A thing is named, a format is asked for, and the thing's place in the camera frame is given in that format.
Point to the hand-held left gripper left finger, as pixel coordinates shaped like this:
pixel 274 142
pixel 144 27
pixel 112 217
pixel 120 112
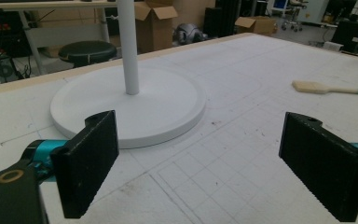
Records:
pixel 84 161

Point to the black round stool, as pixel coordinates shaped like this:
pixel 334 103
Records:
pixel 87 53

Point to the black electronics rack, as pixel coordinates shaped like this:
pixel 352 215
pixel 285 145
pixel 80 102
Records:
pixel 0 46

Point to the black equipment case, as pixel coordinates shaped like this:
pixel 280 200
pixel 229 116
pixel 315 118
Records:
pixel 222 18

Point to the small cardboard box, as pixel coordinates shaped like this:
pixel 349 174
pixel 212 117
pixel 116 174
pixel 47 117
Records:
pixel 256 25

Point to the white round-base stand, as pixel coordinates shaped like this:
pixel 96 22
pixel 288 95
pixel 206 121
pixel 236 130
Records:
pixel 130 102

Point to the grey helmet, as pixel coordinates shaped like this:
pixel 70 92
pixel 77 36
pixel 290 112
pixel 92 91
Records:
pixel 189 33

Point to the open cardboard box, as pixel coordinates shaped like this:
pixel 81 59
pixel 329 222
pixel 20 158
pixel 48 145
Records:
pixel 154 26

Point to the rolling chair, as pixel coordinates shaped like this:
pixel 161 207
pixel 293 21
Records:
pixel 292 18

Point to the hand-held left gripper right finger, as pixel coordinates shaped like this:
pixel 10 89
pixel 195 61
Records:
pixel 326 168

